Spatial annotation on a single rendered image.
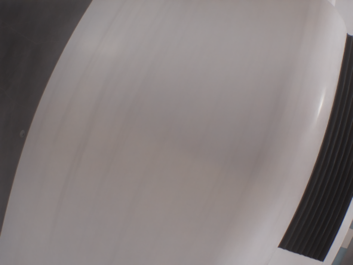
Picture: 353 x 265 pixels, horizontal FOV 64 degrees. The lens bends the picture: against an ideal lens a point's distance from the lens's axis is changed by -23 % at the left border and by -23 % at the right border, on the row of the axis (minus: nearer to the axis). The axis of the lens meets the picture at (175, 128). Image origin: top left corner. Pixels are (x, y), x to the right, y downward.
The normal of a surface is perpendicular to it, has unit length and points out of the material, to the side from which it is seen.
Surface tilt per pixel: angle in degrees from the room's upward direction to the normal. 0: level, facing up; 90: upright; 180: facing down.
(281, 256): 90
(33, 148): 90
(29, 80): 90
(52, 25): 90
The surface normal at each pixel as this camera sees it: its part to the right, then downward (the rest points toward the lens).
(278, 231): 0.55, 0.17
